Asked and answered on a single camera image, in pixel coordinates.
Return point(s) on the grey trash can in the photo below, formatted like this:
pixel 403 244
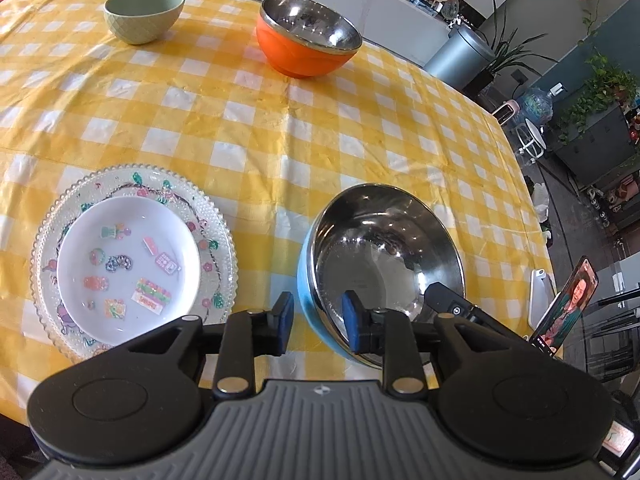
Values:
pixel 455 60

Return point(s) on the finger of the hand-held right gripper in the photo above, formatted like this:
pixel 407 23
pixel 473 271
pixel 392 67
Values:
pixel 442 297

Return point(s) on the blue water jug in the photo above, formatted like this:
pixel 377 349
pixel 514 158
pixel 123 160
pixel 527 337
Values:
pixel 536 105

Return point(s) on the white phone stand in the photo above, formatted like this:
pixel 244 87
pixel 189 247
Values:
pixel 540 300

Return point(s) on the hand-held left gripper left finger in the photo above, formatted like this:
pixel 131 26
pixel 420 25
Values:
pixel 285 322

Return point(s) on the smartphone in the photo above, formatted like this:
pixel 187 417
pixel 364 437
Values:
pixel 567 305

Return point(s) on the small white sticker plate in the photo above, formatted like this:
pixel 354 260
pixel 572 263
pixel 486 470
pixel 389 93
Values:
pixel 125 270

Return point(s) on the blue steel-lined bowl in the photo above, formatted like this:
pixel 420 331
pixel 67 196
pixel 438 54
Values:
pixel 385 250

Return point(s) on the pink and white small heater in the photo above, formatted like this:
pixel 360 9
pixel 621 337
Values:
pixel 506 112

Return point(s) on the leafy trailing plant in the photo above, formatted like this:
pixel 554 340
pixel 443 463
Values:
pixel 600 90

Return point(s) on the yellow checked tablecloth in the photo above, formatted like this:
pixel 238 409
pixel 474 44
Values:
pixel 250 130

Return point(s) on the grey cabinet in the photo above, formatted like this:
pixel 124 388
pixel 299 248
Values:
pixel 595 145

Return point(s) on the white round stand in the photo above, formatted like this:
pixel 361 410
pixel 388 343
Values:
pixel 530 135

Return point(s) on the orange steel-lined bowl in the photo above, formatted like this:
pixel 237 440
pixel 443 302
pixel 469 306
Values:
pixel 300 55

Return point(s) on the green ceramic bowl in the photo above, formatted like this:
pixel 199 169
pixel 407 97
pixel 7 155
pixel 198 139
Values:
pixel 140 25

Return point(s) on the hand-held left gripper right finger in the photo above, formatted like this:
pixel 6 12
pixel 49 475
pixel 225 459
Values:
pixel 354 322

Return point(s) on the tall potted plant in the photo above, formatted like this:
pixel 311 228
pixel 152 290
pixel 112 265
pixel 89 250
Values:
pixel 505 50

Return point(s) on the clear glass plate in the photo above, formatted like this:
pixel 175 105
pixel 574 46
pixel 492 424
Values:
pixel 50 240

